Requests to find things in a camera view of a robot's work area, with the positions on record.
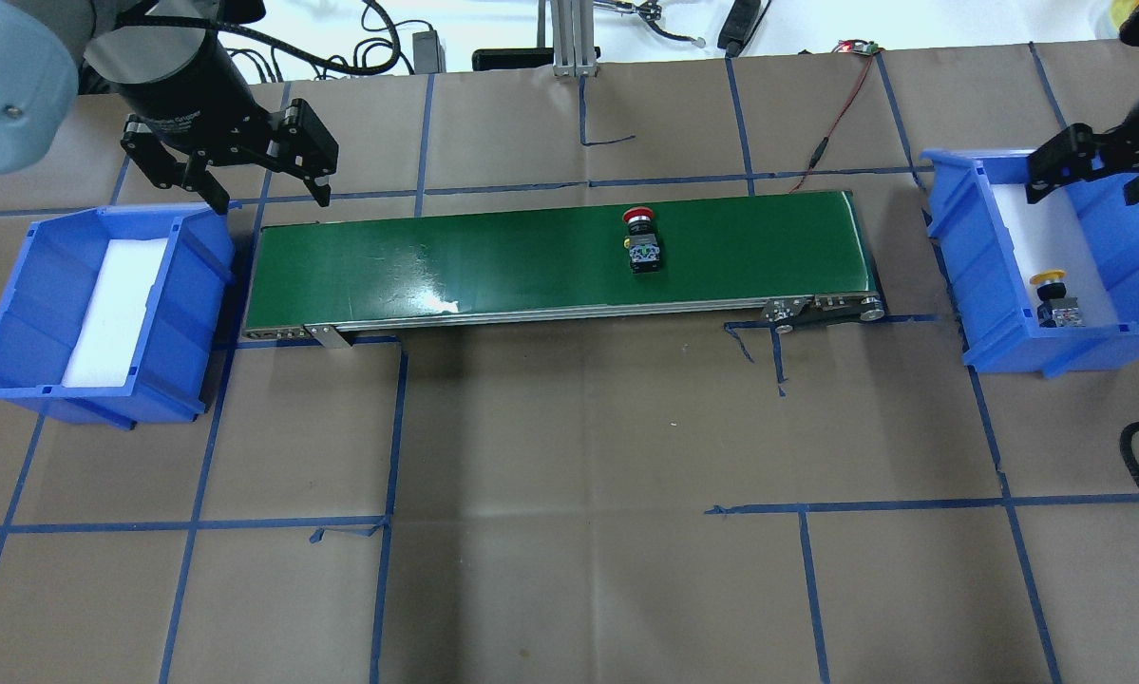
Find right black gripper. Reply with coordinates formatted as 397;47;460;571
1025;101;1139;206

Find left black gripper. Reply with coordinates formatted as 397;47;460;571
84;19;339;216

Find yellow push button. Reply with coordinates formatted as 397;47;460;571
1029;269;1085;329

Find red push button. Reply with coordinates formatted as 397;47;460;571
622;206;663;277

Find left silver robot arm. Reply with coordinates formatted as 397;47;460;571
0;1;339;214

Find right bin white foam pad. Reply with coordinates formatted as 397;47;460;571
991;183;1118;328

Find bin white foam pad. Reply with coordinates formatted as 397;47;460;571
62;238;167;389
991;183;1118;328

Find right blue plastic bin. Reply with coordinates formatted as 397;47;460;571
921;148;1139;377

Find blue plastic bin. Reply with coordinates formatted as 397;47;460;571
0;203;236;431
921;148;1139;377

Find left bin white foam pad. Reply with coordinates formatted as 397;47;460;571
62;238;167;389

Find green conveyor belt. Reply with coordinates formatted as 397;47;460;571
241;191;890;346

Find left blue plastic bin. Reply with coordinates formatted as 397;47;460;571
0;203;236;431

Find red and black wires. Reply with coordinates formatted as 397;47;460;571
788;38;883;195

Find aluminium frame post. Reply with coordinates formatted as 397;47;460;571
546;0;598;79

